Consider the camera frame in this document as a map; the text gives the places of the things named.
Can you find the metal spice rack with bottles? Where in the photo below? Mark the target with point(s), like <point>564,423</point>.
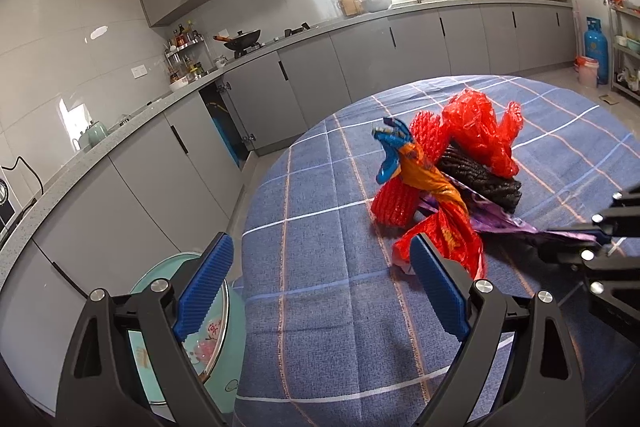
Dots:
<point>186,54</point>

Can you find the white wall socket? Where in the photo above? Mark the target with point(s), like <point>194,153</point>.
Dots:
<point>138,71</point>

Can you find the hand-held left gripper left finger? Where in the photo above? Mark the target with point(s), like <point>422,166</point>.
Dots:
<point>205,287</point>

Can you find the green teapot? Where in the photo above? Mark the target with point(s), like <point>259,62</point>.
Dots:
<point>95,135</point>

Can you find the gas stove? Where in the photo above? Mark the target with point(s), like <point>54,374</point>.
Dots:
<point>280,39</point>

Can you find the white bucket with red lid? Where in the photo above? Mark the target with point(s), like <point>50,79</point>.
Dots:
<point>587,72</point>

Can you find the steel bowl on counter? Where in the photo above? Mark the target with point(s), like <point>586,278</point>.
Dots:
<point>375,2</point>

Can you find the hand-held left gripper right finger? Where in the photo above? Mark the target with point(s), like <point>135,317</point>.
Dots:
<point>440,287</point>

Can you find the blue snack wrapper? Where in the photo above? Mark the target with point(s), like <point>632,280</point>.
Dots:
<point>392,157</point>

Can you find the teal trash bin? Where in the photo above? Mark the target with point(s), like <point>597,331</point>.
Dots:
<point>232,377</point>

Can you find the blue gas cylinder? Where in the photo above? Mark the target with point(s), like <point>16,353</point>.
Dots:
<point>596,49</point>

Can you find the metal storage shelf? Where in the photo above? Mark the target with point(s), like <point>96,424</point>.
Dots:
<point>627,47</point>

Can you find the black wok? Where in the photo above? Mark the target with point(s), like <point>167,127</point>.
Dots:
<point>242,39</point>

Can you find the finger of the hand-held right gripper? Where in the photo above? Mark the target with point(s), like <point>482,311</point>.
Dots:
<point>565,253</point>
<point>625,212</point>

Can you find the small white pot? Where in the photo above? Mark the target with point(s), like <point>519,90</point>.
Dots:
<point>220,61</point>

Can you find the red foam net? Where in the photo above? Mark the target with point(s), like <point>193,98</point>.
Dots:
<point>395,207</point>

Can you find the purple wrapper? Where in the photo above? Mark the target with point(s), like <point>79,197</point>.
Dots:
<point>500,219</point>

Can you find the orange red snack wrapper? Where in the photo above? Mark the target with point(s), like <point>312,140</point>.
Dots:
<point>450,237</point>

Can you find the white bowl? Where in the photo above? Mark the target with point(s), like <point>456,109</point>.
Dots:
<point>178,82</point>

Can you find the silver black microwave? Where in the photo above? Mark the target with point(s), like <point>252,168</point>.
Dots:
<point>6,207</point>

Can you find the blue plaid tablecloth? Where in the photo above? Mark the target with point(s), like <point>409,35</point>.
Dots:
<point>340,307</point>

